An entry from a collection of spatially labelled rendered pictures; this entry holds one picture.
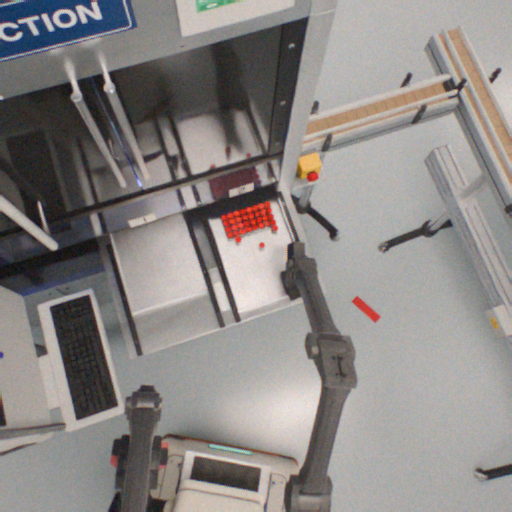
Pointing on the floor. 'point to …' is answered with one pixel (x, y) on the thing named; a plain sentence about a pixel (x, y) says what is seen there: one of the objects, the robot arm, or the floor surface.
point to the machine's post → (305, 86)
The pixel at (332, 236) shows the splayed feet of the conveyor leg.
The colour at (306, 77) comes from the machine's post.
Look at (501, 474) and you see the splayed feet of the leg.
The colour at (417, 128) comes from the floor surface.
